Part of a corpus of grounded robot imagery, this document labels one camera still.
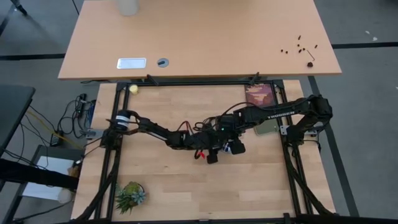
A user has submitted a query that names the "black equipment cart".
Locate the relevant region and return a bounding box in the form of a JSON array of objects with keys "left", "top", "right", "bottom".
[{"left": 0, "top": 144, "right": 84, "bottom": 224}]

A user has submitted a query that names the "black clamp lever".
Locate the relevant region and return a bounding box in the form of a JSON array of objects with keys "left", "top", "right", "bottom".
[
  {"left": 248, "top": 72, "right": 261, "bottom": 86},
  {"left": 146, "top": 73, "right": 160, "bottom": 86}
]

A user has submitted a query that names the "book with sunset cover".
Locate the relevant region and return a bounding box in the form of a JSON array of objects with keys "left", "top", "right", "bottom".
[{"left": 244, "top": 83, "right": 277, "bottom": 108}]

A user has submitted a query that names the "black stand leg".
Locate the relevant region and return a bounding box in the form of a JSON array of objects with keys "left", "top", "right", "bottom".
[{"left": 11, "top": 0, "right": 28, "bottom": 16}]

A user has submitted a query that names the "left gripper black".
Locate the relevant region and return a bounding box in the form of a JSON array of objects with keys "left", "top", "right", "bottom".
[{"left": 182, "top": 132, "right": 220, "bottom": 165}]

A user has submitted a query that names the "translucent plastic cup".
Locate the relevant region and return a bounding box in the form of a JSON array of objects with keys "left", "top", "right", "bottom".
[{"left": 57, "top": 188, "right": 73, "bottom": 203}]

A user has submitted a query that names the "black lamp power cord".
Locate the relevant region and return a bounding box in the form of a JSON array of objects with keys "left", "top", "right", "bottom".
[{"left": 177, "top": 119, "right": 224, "bottom": 134}]

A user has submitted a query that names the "silver desk plate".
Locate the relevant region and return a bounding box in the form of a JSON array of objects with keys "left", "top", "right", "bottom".
[{"left": 116, "top": 57, "right": 147, "bottom": 70}]

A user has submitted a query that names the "light brown wooden desk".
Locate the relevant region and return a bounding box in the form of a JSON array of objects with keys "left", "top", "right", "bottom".
[{"left": 58, "top": 0, "right": 342, "bottom": 81}]

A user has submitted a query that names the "white paper sheet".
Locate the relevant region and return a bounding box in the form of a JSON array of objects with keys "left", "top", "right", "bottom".
[{"left": 22, "top": 155, "right": 75, "bottom": 202}]

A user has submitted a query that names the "potted succulent plant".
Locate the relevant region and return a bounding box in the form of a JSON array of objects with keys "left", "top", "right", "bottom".
[{"left": 114, "top": 181, "right": 147, "bottom": 215}]

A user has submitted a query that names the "black power strip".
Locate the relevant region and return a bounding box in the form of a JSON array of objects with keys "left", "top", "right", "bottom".
[{"left": 75, "top": 93, "right": 88, "bottom": 118}]

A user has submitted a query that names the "black power brick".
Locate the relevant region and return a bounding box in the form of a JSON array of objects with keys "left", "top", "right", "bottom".
[{"left": 49, "top": 132, "right": 63, "bottom": 147}]

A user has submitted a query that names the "black aluminium frame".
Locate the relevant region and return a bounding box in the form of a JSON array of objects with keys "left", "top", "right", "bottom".
[{"left": 73, "top": 79, "right": 340, "bottom": 224}]

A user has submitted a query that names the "white cup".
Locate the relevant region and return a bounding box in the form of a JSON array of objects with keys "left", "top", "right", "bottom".
[{"left": 115, "top": 0, "right": 140, "bottom": 17}]

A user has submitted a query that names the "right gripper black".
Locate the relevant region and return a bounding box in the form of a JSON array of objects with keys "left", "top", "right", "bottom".
[{"left": 217, "top": 111, "right": 246, "bottom": 156}]

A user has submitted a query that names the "black side desk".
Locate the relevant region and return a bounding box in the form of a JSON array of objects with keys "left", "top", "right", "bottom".
[{"left": 0, "top": 84, "right": 36, "bottom": 150}]

